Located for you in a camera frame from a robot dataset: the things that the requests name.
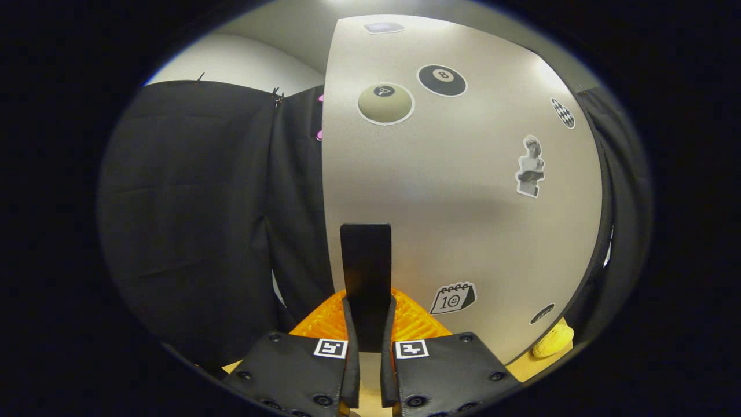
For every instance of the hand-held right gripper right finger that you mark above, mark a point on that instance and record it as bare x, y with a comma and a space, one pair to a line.
388, 376

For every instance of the grey cabinet door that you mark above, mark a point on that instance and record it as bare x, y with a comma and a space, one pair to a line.
463, 220

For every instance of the black backdrop cloth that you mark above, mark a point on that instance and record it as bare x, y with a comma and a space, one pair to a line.
202, 202

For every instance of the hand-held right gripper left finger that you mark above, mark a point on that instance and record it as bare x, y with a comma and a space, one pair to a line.
352, 376

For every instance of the yellow sponge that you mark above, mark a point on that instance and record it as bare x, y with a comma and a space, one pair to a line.
553, 341

